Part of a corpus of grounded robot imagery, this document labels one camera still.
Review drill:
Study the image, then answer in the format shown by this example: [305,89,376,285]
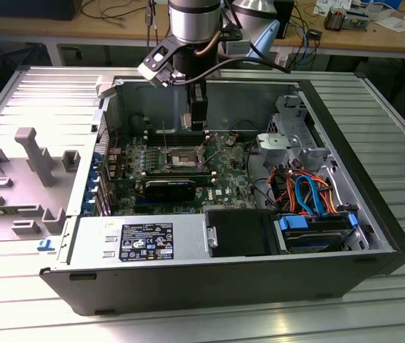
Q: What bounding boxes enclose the plain white papers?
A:
[374,13,405,34]

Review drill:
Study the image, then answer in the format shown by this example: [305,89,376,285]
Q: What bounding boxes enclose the black USB cable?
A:
[144,0,160,51]

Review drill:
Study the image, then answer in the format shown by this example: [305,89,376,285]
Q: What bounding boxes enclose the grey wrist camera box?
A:
[222,24,252,56]

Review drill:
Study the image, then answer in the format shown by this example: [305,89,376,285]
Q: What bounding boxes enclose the black RAM slot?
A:
[144,169,214,176]
[146,137,209,142]
[146,130,209,136]
[146,141,209,146]
[144,174,214,180]
[146,134,209,139]

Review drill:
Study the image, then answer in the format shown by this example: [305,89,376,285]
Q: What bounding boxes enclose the tall black box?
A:
[273,0,296,40]

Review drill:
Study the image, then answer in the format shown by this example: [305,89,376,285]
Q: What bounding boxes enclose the thin black wire loop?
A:
[229,119,260,139]

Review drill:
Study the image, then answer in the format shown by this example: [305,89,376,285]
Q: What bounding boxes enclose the long black cable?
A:
[243,139,261,209]

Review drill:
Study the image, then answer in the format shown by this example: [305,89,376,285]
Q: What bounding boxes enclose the silver metal drive cage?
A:
[255,93,335,172]

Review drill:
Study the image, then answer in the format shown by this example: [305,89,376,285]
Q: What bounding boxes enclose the wide black box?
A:
[0,0,84,21]

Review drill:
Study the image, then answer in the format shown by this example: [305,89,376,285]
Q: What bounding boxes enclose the brown gripper cable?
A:
[194,31,221,59]

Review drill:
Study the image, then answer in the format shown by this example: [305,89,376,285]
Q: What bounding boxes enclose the green motherboard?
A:
[111,131,260,217]

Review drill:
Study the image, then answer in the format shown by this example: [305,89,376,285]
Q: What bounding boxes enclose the black graphics card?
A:
[144,177,196,202]

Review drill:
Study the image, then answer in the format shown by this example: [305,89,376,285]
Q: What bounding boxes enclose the metal socket cover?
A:
[196,131,223,168]

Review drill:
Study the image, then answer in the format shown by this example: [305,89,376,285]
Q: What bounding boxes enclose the hard disk in blue carrier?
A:
[273,212,359,255]

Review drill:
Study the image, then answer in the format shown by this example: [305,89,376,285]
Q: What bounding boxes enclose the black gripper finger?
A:
[187,82,209,131]

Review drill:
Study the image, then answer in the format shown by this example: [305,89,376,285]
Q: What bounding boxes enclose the metal circuit board unit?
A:
[344,9,371,31]

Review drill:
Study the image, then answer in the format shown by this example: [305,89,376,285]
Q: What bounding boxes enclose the grey parts rack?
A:
[0,126,81,244]

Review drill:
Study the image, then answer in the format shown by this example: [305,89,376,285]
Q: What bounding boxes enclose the silver power supply unit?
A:
[57,214,212,267]

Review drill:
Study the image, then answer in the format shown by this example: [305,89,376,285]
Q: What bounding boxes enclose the red black wire bundle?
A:
[268,166,287,207]

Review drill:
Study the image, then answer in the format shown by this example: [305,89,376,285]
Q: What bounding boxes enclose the copper coil transformer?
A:
[323,7,349,32]

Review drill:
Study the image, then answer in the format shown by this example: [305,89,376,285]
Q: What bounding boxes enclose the wooden desk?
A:
[0,0,405,60]

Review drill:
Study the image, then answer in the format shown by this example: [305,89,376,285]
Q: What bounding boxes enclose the black camera cable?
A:
[168,56,292,89]

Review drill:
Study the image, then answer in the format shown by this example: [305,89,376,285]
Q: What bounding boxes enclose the white camera on black mount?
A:
[137,37,176,89]

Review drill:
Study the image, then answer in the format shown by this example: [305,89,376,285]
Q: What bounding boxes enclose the CPU socket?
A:
[164,145,200,171]

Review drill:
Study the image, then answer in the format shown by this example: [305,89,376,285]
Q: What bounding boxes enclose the blue cable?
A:
[302,21,314,71]

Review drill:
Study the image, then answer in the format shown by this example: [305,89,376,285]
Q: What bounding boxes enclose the blue flat wire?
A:
[294,172,331,218]

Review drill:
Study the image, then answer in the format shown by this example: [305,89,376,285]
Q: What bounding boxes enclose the printed white papers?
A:
[314,0,353,16]

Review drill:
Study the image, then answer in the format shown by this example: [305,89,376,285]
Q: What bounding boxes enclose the small blue plastic clip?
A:
[36,238,56,252]

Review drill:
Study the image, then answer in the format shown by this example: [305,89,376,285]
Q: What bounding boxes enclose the orange wire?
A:
[309,174,341,215]
[286,170,299,214]

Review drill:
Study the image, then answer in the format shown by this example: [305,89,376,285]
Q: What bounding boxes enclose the black open PC case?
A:
[39,74,405,317]

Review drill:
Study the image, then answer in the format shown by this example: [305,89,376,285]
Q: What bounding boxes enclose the pale grey case latch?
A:
[94,75,118,99]

